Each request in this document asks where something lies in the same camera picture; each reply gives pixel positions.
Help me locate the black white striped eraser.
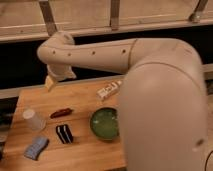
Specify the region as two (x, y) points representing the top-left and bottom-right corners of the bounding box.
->
(56, 124), (74, 144)

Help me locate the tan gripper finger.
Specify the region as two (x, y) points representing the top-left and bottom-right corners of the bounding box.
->
(45, 76), (57, 91)

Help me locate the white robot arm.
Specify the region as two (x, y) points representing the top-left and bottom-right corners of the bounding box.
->
(37, 32), (209, 171)

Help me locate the metal window bracket left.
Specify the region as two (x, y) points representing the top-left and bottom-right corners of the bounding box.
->
(39, 0), (57, 36)

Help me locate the green bowl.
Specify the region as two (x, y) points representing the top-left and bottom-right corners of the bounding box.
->
(90, 107), (119, 141)

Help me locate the white tube package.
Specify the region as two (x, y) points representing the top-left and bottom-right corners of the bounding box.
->
(97, 81), (122, 100)

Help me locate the dark red chili pepper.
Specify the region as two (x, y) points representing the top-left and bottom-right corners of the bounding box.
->
(50, 108), (73, 119)

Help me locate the blue sponge cloth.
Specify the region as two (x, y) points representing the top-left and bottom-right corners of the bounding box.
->
(24, 136), (49, 160)

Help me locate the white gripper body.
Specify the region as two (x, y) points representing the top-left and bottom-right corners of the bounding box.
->
(47, 65), (76, 81)

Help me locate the metal window bracket middle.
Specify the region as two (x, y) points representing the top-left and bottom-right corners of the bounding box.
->
(110, 0), (120, 31)

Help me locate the metal window bracket right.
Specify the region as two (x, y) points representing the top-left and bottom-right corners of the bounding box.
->
(189, 0), (208, 23)

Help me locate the black cable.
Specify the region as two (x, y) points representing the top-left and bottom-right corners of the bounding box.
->
(204, 149), (213, 171)

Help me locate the metal window bracket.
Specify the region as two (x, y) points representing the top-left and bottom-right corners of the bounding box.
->
(110, 0), (120, 31)
(39, 0), (57, 36)
(189, 0), (208, 23)

